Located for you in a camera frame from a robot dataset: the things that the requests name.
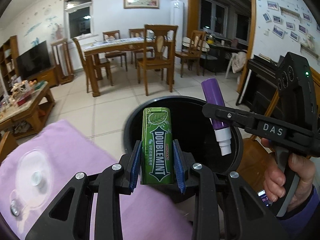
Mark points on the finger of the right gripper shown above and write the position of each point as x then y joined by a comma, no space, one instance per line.
231,116

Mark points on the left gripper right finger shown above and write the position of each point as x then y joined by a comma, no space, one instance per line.
226,207

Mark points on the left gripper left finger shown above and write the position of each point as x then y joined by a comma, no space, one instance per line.
125,179

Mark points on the green Doublemint gum pack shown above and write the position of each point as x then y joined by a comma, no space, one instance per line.
157,164

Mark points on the purple right sleeve forearm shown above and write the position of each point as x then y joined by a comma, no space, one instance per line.
303,221

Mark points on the black round trash bin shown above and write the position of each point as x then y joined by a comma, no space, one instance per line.
195,135

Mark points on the right hand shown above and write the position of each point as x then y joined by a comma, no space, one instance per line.
289,178

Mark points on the purple table cloth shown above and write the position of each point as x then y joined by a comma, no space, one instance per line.
46,192

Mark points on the white bottle cap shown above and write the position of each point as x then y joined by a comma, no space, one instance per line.
37,179

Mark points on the wooden dining chair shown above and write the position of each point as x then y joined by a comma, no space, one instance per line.
158,53
92,66

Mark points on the wooden dining chair near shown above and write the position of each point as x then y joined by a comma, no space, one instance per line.
158,53

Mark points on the wooden coffee table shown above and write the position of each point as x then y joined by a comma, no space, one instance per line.
29,118

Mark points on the tall wooden plant stand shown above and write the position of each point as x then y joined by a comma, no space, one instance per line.
62,61

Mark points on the white air conditioner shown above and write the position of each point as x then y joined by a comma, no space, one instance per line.
177,18

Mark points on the wooden dining table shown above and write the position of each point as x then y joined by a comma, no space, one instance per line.
117,48

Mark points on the black flat television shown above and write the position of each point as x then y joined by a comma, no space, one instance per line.
33,61

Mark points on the wooden bookshelf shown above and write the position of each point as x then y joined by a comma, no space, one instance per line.
9,55

